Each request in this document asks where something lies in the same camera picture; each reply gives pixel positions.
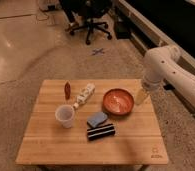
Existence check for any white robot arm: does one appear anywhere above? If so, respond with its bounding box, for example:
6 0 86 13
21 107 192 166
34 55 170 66
141 45 195 107

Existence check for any orange bowl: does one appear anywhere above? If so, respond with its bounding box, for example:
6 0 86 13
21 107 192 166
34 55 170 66
102 88 134 116

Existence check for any small red bottle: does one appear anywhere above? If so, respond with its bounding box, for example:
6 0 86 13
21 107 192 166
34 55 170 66
64 82 71 100

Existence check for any blue sponge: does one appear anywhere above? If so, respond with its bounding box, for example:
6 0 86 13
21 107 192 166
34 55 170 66
87 112 108 128

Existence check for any translucent plastic cup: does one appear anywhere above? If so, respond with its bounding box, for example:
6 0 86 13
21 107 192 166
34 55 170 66
55 105 75 128

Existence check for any wooden table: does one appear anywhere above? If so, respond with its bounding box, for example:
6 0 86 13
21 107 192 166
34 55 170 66
16 79 168 165

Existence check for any black white striped block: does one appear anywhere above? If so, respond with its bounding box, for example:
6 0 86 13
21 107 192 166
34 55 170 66
87 124 116 141

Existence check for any black bag on floor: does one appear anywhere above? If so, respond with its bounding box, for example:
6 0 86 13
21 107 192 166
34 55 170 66
114 22 131 39

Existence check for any black office chair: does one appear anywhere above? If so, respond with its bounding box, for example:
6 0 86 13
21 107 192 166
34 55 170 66
59 0 112 45

